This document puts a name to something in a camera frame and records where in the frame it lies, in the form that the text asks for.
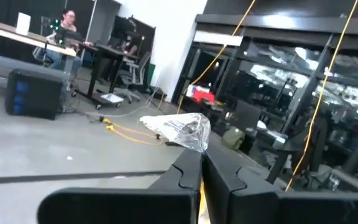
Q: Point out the grey bench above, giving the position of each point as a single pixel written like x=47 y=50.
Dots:
x=11 y=63

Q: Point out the grey office chair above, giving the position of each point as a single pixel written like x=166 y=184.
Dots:
x=135 y=74

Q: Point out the black standing desk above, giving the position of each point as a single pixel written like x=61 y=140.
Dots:
x=104 y=49

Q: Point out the olive green bag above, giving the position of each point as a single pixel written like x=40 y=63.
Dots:
x=233 y=138

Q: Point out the black computer tower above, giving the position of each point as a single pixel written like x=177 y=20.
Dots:
x=39 y=93

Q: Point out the person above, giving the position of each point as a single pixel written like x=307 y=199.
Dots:
x=68 y=29
x=132 y=43

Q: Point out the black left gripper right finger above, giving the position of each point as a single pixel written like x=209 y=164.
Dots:
x=225 y=177

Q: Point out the white box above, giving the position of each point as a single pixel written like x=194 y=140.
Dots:
x=23 y=23

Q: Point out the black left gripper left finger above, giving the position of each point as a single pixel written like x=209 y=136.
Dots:
x=188 y=171

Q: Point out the red box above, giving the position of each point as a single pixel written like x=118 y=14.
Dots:
x=204 y=96

